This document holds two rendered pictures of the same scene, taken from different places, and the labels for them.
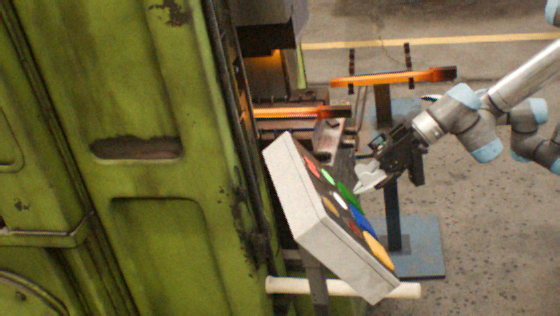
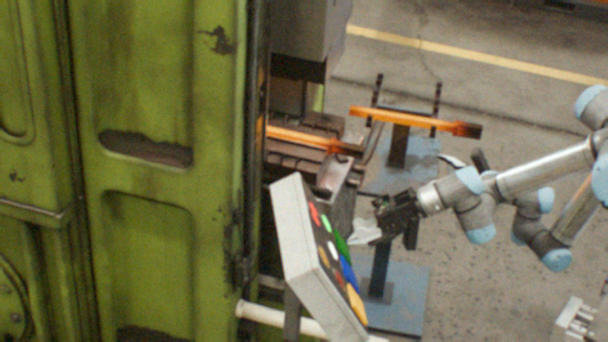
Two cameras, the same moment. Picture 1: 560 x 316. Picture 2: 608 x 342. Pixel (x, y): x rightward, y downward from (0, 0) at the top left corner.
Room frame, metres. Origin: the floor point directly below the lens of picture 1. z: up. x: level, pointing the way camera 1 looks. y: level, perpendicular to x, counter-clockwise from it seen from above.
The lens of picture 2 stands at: (-0.44, 0.08, 2.46)
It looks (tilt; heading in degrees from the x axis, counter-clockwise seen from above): 36 degrees down; 357
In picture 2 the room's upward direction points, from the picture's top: 4 degrees clockwise
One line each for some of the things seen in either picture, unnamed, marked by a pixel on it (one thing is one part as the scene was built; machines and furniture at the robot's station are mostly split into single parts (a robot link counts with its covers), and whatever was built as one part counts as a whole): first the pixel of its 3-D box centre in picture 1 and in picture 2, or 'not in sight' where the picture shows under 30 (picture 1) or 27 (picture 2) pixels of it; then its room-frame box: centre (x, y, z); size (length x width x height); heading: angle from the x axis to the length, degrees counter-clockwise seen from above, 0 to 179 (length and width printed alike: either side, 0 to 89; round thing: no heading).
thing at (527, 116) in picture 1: (525, 112); (533, 198); (1.50, -0.70, 0.98); 0.11 x 0.08 x 0.09; 72
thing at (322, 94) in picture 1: (310, 101); (323, 128); (1.85, -0.12, 0.95); 0.12 x 0.08 x 0.06; 72
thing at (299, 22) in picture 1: (230, 22); (263, 38); (1.73, 0.08, 1.32); 0.42 x 0.20 x 0.10; 72
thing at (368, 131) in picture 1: (385, 126); (395, 164); (2.09, -0.41, 0.65); 0.40 x 0.30 x 0.02; 168
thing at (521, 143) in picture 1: (527, 143); (528, 228); (1.48, -0.71, 0.88); 0.11 x 0.08 x 0.11; 21
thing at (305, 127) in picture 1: (253, 128); (259, 144); (1.73, 0.08, 0.96); 0.42 x 0.20 x 0.09; 72
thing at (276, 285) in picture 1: (343, 287); (313, 328); (1.31, -0.10, 0.62); 0.44 x 0.05 x 0.05; 72
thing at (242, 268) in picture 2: (260, 247); (241, 270); (1.35, 0.12, 0.80); 0.06 x 0.03 x 0.14; 162
